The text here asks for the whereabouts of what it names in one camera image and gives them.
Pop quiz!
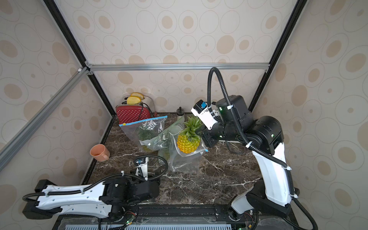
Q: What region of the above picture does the yellow pineapple green crown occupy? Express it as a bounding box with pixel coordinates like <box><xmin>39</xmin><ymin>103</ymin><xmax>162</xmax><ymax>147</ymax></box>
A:
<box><xmin>176</xmin><ymin>117</ymin><xmax>203</xmax><ymax>154</ymax></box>

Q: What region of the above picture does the clear zip-top bag blue slider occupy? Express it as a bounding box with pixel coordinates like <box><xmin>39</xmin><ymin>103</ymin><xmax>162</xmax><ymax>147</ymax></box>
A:
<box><xmin>168</xmin><ymin>132</ymin><xmax>208</xmax><ymax>174</ymax></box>

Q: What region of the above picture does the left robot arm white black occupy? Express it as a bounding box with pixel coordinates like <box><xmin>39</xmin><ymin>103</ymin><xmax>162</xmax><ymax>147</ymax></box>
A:
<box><xmin>22</xmin><ymin>176</ymin><xmax>160</xmax><ymax>221</ymax></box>

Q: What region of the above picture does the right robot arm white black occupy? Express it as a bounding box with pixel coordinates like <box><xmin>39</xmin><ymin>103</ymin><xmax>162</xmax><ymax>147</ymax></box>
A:
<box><xmin>191</xmin><ymin>95</ymin><xmax>299</xmax><ymax>219</ymax></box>

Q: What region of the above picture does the green-zip bag with pineapple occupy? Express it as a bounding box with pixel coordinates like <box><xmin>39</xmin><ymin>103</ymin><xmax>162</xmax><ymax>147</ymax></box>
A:
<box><xmin>148</xmin><ymin>117</ymin><xmax>185</xmax><ymax>160</ymax></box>

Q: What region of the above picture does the blue-zip bag with pineapple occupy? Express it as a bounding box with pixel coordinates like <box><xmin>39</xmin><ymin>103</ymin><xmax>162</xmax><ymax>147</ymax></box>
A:
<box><xmin>119</xmin><ymin>116</ymin><xmax>168</xmax><ymax>153</ymax></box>

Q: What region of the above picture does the white perforated plastic basket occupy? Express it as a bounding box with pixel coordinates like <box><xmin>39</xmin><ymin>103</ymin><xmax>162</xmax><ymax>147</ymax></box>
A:
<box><xmin>218</xmin><ymin>139</ymin><xmax>252</xmax><ymax>145</ymax></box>

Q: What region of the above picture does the small bottle black cap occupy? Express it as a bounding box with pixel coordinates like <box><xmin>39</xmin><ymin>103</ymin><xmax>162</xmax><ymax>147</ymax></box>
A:
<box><xmin>176</xmin><ymin>106</ymin><xmax>185</xmax><ymax>119</ymax></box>

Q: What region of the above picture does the front yellow toast slice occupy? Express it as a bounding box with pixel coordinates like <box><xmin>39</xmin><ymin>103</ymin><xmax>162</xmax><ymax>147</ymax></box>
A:
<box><xmin>126</xmin><ymin>96</ymin><xmax>141</xmax><ymax>105</ymax></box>

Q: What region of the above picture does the yellow toast slice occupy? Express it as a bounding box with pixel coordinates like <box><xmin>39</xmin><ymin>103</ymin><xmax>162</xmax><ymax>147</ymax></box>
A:
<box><xmin>130</xmin><ymin>92</ymin><xmax>145</xmax><ymax>100</ymax></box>
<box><xmin>126</xmin><ymin>96</ymin><xmax>141</xmax><ymax>105</ymax></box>

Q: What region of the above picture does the rear yellow toast slice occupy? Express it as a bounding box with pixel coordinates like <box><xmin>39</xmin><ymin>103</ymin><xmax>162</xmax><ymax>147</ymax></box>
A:
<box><xmin>130</xmin><ymin>92</ymin><xmax>145</xmax><ymax>100</ymax></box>

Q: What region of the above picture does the red toaster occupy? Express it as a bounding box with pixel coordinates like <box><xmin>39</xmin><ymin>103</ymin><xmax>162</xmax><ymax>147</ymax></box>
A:
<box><xmin>116</xmin><ymin>105</ymin><xmax>152</xmax><ymax>125</ymax></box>

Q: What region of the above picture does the orange plastic cup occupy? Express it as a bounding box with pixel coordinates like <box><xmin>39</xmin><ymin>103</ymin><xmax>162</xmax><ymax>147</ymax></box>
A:
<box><xmin>90</xmin><ymin>144</ymin><xmax>110</xmax><ymax>162</ymax></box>

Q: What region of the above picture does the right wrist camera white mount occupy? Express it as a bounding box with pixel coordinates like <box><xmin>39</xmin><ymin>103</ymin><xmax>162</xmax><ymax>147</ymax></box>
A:
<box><xmin>191</xmin><ymin>100</ymin><xmax>220</xmax><ymax>130</ymax></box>

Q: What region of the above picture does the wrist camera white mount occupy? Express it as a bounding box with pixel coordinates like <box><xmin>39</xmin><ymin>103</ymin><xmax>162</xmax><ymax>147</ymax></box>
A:
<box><xmin>191</xmin><ymin>100</ymin><xmax>220</xmax><ymax>130</ymax></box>
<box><xmin>135</xmin><ymin>157</ymin><xmax>149</xmax><ymax>181</ymax></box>

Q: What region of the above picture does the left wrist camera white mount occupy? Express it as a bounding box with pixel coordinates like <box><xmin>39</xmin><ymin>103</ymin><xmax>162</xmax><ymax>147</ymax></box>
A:
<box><xmin>135</xmin><ymin>157</ymin><xmax>149</xmax><ymax>181</ymax></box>

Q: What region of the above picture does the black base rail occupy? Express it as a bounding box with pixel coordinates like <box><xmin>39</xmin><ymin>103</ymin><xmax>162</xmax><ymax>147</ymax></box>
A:
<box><xmin>53</xmin><ymin>205</ymin><xmax>293</xmax><ymax>230</ymax></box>

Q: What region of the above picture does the left black corrugated cable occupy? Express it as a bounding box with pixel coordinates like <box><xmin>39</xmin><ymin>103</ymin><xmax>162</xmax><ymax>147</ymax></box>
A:
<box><xmin>22</xmin><ymin>155</ymin><xmax>169</xmax><ymax>202</ymax></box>

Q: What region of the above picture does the black corrugated cable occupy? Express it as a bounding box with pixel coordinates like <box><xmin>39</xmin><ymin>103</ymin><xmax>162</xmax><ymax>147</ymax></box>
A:
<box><xmin>22</xmin><ymin>155</ymin><xmax>169</xmax><ymax>202</ymax></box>
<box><xmin>206</xmin><ymin>67</ymin><xmax>318</xmax><ymax>230</ymax></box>

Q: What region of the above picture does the right black corrugated cable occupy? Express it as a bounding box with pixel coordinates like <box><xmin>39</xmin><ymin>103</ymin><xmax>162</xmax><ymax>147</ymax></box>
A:
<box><xmin>206</xmin><ymin>67</ymin><xmax>318</xmax><ymax>230</ymax></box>

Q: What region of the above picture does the horizontal aluminium frame bar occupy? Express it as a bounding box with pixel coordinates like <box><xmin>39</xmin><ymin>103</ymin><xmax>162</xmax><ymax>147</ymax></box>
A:
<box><xmin>87</xmin><ymin>63</ymin><xmax>270</xmax><ymax>71</ymax></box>

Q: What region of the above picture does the right black frame post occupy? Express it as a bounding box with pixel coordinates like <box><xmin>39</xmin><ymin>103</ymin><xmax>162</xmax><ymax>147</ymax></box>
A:
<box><xmin>248</xmin><ymin>0</ymin><xmax>308</xmax><ymax>112</ymax></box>

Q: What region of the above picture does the black frame post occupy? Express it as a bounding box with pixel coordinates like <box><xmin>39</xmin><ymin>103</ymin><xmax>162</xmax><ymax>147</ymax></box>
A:
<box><xmin>42</xmin><ymin>0</ymin><xmax>116</xmax><ymax>117</ymax></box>
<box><xmin>248</xmin><ymin>0</ymin><xmax>308</xmax><ymax>112</ymax></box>

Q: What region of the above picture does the left diagonal aluminium frame bar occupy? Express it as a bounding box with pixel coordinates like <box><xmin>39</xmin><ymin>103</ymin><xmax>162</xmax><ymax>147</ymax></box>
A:
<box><xmin>1</xmin><ymin>67</ymin><xmax>88</xmax><ymax>170</ymax></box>

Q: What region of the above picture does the left black frame post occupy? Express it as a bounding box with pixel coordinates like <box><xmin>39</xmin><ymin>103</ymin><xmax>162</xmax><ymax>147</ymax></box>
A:
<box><xmin>42</xmin><ymin>0</ymin><xmax>116</xmax><ymax>117</ymax></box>

